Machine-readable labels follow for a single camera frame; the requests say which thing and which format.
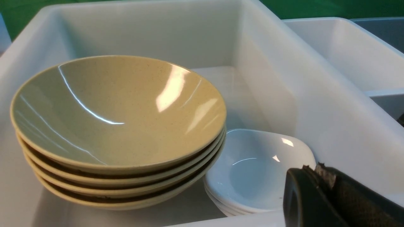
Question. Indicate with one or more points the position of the top stacked yellow bowl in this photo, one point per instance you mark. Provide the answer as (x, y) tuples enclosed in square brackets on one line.
[(59, 171)]

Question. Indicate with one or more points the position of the stacked yellow bowl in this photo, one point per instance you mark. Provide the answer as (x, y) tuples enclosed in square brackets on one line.
[(180, 181), (59, 171), (128, 203)]

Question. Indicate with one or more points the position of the blue plastic bin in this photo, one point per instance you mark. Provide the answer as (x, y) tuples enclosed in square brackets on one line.
[(388, 29)]

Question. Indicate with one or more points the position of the small white plastic bin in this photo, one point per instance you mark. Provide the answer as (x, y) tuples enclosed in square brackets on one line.
[(371, 64)]

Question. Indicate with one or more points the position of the white square dish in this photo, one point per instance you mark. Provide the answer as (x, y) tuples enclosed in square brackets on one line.
[(250, 173)]

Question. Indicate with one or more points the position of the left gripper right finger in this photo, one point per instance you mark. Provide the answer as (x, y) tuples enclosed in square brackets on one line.
[(354, 203)]

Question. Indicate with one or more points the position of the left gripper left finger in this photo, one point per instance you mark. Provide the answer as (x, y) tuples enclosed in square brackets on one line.
[(305, 202)]

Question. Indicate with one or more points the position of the bottom stacked yellow bowl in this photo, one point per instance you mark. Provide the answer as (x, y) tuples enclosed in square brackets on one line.
[(128, 203)]

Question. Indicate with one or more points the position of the large translucent white bin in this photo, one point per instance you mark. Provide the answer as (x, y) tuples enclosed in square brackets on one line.
[(270, 77)]

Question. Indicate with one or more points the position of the middle stacked yellow bowl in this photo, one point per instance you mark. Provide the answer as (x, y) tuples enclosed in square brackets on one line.
[(180, 181)]

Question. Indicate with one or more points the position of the white dish in bin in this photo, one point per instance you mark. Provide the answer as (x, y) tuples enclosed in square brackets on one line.
[(229, 212)]

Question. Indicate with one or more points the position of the yellow noodle bowl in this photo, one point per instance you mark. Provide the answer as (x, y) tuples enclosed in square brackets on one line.
[(118, 114)]

